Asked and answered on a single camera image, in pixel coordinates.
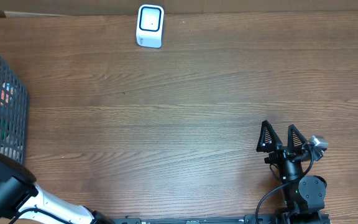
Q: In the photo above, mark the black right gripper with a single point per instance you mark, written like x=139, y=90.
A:
x=273, y=144

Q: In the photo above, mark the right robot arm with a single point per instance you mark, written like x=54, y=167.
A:
x=303, y=194

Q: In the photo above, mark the white barcode scanner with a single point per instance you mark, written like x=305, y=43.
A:
x=149, y=27

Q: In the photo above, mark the grey plastic mesh basket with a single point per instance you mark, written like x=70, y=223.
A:
x=14, y=109

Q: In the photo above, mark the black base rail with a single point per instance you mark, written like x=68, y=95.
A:
x=247, y=219

